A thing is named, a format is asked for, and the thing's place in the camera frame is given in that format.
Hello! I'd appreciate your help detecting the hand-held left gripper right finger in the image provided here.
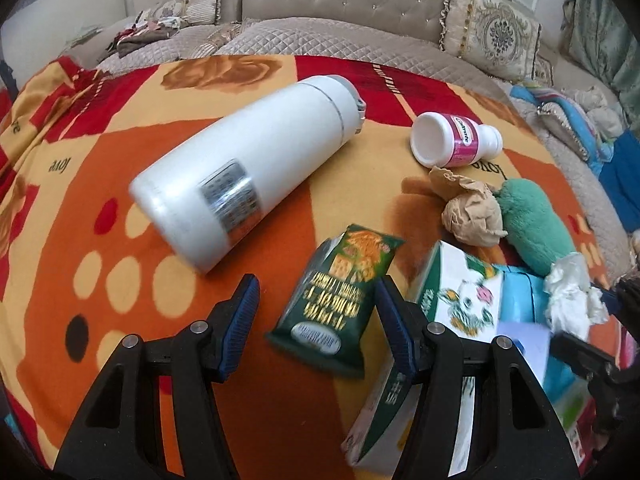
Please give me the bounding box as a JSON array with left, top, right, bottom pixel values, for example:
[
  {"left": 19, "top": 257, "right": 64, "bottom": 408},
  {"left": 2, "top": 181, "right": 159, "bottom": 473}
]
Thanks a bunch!
[{"left": 374, "top": 275, "right": 583, "bottom": 480}]

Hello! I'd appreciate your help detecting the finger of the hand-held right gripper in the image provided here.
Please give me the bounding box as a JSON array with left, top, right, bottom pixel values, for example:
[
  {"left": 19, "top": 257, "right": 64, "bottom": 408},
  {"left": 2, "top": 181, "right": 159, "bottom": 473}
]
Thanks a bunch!
[
  {"left": 550, "top": 331, "right": 621, "bottom": 386},
  {"left": 602, "top": 277, "right": 640, "bottom": 321}
]

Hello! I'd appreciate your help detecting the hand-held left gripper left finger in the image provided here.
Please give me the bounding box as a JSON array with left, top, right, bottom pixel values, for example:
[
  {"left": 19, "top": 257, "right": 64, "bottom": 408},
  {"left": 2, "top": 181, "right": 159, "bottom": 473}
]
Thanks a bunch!
[{"left": 52, "top": 273, "right": 261, "bottom": 480}]

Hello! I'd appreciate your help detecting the green snack packet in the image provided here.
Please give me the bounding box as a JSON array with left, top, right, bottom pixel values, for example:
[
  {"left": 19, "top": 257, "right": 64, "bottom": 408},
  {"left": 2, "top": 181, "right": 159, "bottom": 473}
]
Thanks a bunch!
[{"left": 265, "top": 223, "right": 405, "bottom": 378}]

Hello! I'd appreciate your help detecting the light blue snack packet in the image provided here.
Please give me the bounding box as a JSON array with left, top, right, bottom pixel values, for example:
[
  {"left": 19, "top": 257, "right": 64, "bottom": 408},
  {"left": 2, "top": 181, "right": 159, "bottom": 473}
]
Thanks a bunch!
[{"left": 492, "top": 262, "right": 593, "bottom": 401}]

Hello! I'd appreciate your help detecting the white green milk carton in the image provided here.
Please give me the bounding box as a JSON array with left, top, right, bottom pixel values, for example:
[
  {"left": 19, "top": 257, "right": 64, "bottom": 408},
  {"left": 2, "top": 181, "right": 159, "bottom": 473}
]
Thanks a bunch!
[{"left": 341, "top": 240, "right": 506, "bottom": 476}]

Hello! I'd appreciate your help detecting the green and red packet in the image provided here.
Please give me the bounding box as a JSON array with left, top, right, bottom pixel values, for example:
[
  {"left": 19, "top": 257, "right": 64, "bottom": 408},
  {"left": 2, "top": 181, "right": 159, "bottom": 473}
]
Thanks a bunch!
[{"left": 557, "top": 385, "right": 603, "bottom": 463}]

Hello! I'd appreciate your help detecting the crumpled white tissue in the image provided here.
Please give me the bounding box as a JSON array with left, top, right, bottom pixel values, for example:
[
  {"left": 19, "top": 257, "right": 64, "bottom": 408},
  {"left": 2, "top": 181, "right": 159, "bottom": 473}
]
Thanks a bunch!
[{"left": 543, "top": 252, "right": 608, "bottom": 333}]

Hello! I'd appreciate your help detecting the orange red printed blanket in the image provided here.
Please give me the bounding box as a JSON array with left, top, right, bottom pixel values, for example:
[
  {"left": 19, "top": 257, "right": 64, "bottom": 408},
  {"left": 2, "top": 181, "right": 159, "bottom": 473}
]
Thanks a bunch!
[{"left": 0, "top": 52, "right": 631, "bottom": 480}]

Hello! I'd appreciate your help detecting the dark blue cloth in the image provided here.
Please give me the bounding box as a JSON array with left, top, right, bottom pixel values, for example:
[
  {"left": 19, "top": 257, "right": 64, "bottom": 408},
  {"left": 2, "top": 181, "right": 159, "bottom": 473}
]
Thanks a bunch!
[{"left": 597, "top": 130, "right": 640, "bottom": 233}]

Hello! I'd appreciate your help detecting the green plush toy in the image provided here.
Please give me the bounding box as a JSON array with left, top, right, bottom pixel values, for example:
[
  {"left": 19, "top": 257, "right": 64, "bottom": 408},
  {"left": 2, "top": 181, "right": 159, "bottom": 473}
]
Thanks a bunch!
[{"left": 492, "top": 178, "right": 578, "bottom": 277}]

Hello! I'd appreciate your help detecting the crumpled brown paper ball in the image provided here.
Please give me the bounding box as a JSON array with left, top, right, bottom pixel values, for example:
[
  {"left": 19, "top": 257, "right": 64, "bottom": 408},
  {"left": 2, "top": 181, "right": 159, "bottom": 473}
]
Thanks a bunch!
[{"left": 428, "top": 166, "right": 508, "bottom": 247}]

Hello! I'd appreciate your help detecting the white thermos bottle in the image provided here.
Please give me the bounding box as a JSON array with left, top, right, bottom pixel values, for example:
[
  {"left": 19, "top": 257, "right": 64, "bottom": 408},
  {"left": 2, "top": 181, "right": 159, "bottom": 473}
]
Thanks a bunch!
[{"left": 129, "top": 74, "right": 368, "bottom": 275}]

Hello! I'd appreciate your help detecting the beige cushion with fringe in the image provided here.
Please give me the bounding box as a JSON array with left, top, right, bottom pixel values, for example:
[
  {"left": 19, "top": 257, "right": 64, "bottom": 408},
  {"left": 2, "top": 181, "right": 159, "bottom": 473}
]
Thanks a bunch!
[{"left": 537, "top": 102, "right": 601, "bottom": 161}]

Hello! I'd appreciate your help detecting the beige crumpled cloth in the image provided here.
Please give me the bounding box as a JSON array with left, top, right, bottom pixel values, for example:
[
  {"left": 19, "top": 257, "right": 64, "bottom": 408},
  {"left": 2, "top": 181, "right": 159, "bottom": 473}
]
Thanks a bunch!
[{"left": 565, "top": 87, "right": 626, "bottom": 141}]

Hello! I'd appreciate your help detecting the blue striped cloth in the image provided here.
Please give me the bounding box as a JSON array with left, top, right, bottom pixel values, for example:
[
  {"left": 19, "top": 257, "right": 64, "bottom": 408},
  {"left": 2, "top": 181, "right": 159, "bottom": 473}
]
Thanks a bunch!
[{"left": 510, "top": 85, "right": 621, "bottom": 161}]

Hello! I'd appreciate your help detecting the small white pink-label bottle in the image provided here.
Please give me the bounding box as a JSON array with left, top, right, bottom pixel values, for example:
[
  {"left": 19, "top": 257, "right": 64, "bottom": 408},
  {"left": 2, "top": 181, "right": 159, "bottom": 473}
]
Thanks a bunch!
[{"left": 410, "top": 111, "right": 504, "bottom": 168}]

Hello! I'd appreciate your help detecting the green curtain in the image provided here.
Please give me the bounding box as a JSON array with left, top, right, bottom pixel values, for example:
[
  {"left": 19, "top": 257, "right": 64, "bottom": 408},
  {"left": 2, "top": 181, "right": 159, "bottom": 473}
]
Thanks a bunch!
[{"left": 562, "top": 0, "right": 640, "bottom": 111}]

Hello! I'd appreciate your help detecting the grey quilted sofa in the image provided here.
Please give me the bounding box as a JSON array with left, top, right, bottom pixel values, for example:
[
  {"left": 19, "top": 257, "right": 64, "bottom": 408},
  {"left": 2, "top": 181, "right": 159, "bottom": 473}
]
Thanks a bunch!
[{"left": 65, "top": 0, "right": 640, "bottom": 271}]

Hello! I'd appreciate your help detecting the large patterned beige cushion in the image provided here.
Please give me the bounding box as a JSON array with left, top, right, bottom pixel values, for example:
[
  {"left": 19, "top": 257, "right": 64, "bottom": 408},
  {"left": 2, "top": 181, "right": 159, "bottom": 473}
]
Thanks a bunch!
[{"left": 440, "top": 0, "right": 543, "bottom": 83}]

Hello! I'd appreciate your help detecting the pile of clothes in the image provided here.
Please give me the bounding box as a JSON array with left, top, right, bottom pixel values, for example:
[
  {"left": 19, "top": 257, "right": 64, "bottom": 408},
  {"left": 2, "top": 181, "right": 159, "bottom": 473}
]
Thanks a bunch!
[{"left": 107, "top": 10, "right": 191, "bottom": 58}]

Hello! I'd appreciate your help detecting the small patterned beige cushion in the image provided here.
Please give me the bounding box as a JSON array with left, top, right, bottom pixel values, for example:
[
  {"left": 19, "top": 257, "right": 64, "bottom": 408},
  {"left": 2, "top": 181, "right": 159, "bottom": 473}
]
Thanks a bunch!
[{"left": 145, "top": 0, "right": 223, "bottom": 28}]

